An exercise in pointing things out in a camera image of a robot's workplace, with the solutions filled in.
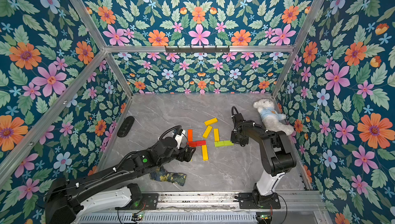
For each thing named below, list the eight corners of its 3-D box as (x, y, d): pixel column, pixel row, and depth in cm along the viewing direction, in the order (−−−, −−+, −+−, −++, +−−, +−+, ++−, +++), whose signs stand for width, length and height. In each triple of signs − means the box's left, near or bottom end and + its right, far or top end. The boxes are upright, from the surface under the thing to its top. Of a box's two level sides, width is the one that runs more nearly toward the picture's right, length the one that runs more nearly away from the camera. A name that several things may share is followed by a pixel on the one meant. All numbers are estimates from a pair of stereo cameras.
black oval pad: (118, 137, 99) (115, 135, 96) (126, 118, 108) (124, 115, 105) (127, 137, 99) (125, 135, 96) (135, 118, 108) (133, 115, 105)
